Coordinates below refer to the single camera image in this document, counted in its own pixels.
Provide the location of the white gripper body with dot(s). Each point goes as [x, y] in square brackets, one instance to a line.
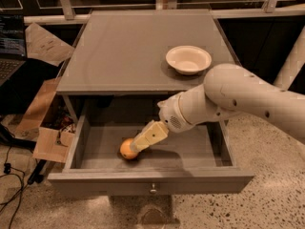
[170, 114]

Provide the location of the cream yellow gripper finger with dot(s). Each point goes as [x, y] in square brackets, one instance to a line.
[152, 133]

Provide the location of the orange fruit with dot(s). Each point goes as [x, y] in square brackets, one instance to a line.
[126, 151]

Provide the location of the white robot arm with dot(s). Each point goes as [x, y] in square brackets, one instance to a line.
[227, 90]

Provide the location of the open grey top drawer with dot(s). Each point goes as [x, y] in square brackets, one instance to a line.
[199, 161]

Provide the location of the metal drawer knob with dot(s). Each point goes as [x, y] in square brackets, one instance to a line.
[153, 190]

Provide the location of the grey cabinet with counter top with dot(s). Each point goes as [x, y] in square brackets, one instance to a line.
[123, 52]

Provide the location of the white paper bowl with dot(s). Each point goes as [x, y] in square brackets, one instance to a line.
[188, 60]

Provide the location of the open cardboard box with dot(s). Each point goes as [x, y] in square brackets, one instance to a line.
[48, 124]

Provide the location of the brown paper sheet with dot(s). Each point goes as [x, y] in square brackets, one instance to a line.
[45, 46]

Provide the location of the open laptop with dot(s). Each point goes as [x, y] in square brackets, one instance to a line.
[13, 52]

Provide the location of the white diagonal post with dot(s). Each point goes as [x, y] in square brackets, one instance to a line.
[293, 64]

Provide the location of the metal window railing frame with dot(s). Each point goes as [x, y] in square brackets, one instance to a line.
[78, 11]

